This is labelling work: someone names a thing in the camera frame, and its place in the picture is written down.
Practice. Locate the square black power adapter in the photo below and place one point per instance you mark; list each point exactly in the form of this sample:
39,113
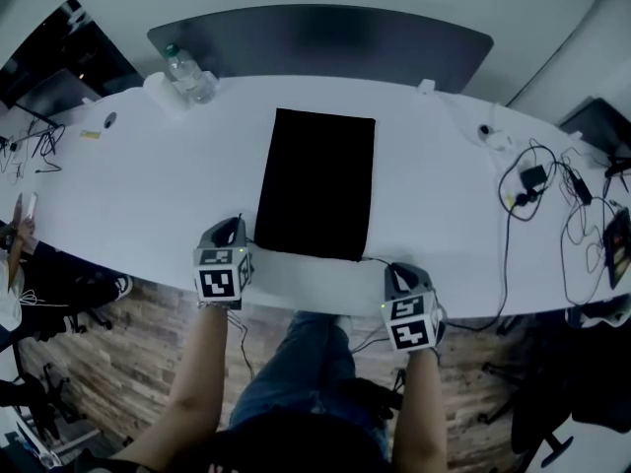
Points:
534,175

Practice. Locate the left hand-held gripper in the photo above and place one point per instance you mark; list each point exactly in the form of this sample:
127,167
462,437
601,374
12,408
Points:
217,284

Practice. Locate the white divider bracket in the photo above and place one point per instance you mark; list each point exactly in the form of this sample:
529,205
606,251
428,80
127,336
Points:
426,87

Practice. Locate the person's right forearm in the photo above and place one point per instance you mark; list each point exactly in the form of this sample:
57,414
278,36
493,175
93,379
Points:
419,412

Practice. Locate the white office chair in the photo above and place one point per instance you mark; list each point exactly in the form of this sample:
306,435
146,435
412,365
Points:
596,318

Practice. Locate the dark glass window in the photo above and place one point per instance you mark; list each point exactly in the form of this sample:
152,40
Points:
98,52

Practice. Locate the black computer monitor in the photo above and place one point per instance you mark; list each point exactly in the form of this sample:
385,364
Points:
601,126

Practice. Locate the person's blue jeans legs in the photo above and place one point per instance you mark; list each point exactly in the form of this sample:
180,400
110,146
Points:
305,372

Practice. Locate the long dark desk divider panel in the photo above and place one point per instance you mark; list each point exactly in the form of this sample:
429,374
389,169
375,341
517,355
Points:
320,42

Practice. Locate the white charger plug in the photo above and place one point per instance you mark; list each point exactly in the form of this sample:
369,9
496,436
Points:
498,141

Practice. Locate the person's black shirt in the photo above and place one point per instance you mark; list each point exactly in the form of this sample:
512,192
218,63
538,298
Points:
296,446

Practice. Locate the long black power brick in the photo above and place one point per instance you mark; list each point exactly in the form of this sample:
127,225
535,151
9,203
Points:
581,187

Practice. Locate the person's left forearm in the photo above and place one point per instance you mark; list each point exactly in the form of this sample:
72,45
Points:
197,387

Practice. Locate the black tray with tools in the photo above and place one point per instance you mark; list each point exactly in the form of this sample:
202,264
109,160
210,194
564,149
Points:
621,249

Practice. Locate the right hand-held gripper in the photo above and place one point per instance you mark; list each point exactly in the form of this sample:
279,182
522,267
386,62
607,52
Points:
409,335

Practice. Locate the round black desk grommet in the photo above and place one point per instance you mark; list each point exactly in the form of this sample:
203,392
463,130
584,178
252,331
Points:
110,120

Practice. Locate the small yellow item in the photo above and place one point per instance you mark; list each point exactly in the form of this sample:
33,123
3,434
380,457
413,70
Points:
91,135

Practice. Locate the white phone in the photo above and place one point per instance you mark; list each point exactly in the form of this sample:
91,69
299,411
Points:
32,206

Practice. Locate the clear plastic water bottle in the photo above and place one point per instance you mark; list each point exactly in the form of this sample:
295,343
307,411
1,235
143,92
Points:
189,74

